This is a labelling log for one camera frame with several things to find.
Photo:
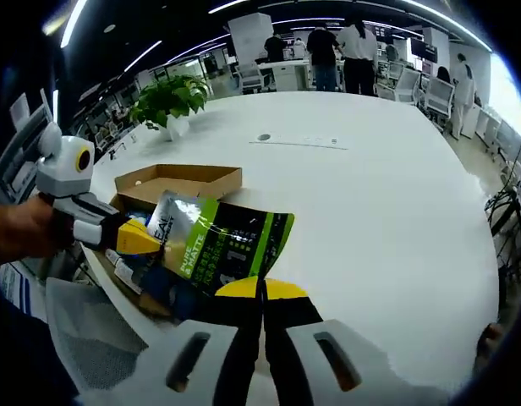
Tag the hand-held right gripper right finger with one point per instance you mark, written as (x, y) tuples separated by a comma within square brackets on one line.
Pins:
[(286, 359)]

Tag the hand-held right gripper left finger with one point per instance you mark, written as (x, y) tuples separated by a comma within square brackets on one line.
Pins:
[(239, 359)]

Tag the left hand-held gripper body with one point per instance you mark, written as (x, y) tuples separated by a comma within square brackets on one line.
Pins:
[(57, 173)]

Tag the white plastic bottle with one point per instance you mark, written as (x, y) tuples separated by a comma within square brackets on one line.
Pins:
[(119, 260)]

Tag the brown cardboard shoe box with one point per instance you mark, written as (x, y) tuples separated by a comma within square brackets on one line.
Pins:
[(180, 182)]

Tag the green black foil pouch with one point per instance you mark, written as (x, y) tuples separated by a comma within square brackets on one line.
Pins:
[(235, 237)]

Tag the person's left hand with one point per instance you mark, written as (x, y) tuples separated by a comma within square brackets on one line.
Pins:
[(19, 232)]

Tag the white mesh office chair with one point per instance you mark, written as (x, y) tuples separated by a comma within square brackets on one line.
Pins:
[(91, 330)]

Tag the potted green plant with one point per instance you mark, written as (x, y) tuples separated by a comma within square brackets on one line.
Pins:
[(171, 97)]

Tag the person's dark blue clothing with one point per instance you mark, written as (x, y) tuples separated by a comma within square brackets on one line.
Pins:
[(15, 359)]

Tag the round grey table grommet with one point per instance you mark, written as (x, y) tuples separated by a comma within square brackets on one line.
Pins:
[(264, 136)]

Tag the blue white wall poster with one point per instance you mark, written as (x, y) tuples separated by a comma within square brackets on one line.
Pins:
[(11, 285)]

